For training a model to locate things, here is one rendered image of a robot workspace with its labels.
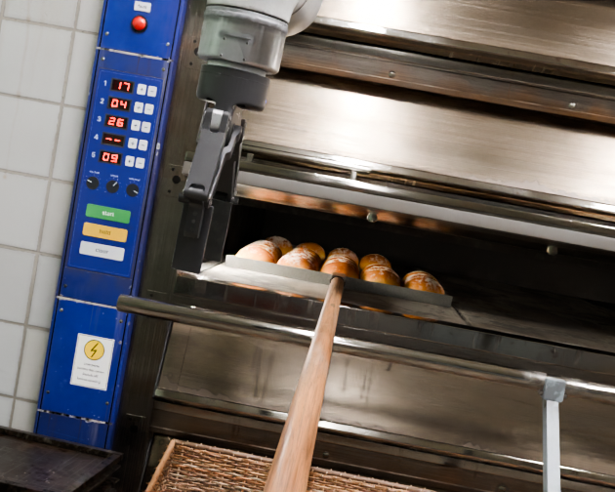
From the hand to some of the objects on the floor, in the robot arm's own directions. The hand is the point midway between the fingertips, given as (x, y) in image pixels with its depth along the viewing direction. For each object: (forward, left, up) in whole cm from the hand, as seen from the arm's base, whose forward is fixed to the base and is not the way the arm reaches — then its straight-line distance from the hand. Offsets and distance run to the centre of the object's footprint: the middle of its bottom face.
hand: (199, 254), depth 102 cm
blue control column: (-36, +180, -131) cm, 225 cm away
